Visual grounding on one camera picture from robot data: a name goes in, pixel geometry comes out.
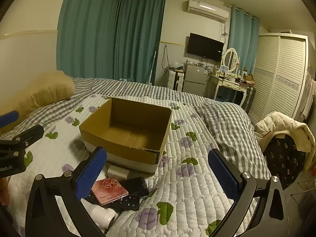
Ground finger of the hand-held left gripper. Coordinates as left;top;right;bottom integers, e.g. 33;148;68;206
0;111;19;129
0;124;45;156

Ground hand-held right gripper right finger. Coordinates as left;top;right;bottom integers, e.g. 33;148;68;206
208;149;289;237

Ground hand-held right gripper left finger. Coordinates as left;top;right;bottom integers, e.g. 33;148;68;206
25;147;108;237

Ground white charger block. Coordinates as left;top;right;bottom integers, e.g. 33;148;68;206
107;165;130;180

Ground white plastic bottle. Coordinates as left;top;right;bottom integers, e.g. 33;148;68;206
81;199;116;229

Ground black rectangular case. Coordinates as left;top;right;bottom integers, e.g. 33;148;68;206
122;176;150;198

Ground black remote control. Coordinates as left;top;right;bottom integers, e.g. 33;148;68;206
85;195;141;211

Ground person's left hand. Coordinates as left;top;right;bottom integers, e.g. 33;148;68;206
0;178;9;206

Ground white floral quilt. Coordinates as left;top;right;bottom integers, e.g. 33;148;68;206
5;94;257;237

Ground tan pillow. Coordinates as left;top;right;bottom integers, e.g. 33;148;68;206
0;70;75;132

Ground cream padded jacket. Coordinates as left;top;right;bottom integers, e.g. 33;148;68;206
254;112;316;172

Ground dark suitcase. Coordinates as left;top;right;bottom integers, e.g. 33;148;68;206
241;85;255;113

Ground white dressing table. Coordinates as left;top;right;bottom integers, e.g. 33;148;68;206
210;73;249;109

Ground silver small fridge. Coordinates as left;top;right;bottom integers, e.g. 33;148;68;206
183;63;210;97

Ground grey checked bed sheet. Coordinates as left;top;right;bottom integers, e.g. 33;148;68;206
0;77;272;181

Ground white louvred wardrobe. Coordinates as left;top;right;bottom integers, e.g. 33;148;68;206
248;33;310;123

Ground oval white vanity mirror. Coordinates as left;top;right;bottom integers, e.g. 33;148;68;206
222;48;240;74

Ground hanging white clothes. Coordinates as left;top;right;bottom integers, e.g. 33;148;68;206
300;72;316;119

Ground dark green curtain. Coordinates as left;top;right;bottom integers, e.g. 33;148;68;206
57;0;122;80
113;0;167;86

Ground white mop pole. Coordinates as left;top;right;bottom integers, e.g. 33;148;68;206
150;52;158;85

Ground light teal curtain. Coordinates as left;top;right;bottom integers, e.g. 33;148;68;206
229;6;260;74

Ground white air conditioner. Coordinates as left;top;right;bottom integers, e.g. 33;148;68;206
186;0;229;22

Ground black wall television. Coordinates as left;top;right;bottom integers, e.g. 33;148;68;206
187;33;225;62

